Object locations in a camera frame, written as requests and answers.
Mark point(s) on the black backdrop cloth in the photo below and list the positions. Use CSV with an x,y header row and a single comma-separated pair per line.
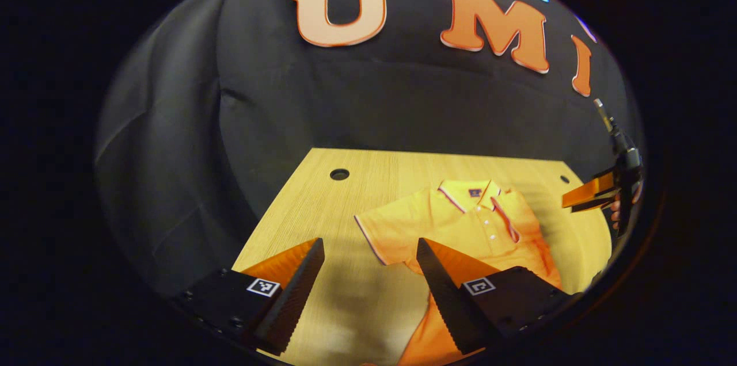
x,y
374,101

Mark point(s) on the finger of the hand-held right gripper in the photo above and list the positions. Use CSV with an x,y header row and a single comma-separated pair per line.
x,y
587,190
593,205

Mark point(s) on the orange T-shirt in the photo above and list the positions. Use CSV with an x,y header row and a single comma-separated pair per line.
x,y
455,225

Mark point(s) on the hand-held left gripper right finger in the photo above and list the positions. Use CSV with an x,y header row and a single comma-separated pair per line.
x,y
446,302

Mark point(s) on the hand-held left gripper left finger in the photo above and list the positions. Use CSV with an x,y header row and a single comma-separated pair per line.
x,y
293,302

